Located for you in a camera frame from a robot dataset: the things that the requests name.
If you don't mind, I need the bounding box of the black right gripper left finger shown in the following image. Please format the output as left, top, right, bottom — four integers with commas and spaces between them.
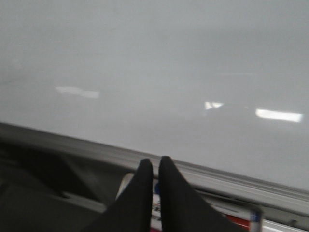
82, 159, 153, 232

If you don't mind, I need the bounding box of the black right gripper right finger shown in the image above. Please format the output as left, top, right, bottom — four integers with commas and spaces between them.
159, 156, 244, 232

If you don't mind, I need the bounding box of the grey aluminium whiteboard tray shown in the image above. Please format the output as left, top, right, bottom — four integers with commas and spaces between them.
0, 123, 309, 216

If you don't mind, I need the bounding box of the white whiteboard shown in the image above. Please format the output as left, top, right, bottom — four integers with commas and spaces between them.
0, 0, 309, 190

